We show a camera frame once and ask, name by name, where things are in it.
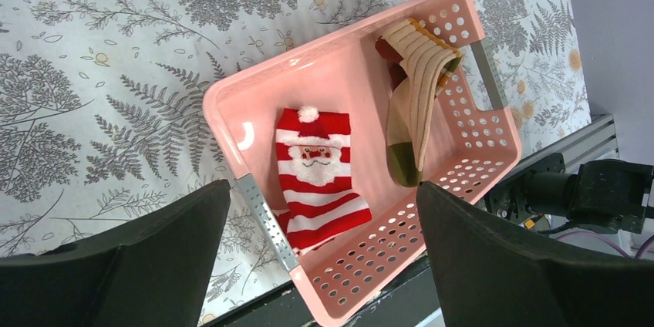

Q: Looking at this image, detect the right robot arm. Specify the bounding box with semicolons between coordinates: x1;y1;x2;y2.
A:
480;153;653;234

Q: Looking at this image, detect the red white santa sock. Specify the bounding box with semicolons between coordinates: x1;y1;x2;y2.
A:
275;106;372;255

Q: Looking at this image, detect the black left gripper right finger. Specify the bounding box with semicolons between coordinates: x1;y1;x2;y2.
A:
416;182;653;326

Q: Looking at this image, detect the pink plastic basket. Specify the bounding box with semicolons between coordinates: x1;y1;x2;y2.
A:
202;0;523;327

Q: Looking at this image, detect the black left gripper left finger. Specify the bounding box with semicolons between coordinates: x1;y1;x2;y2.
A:
1;180;231;326

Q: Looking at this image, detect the beige striped patchwork sock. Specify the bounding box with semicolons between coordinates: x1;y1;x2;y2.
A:
375;18;462;187

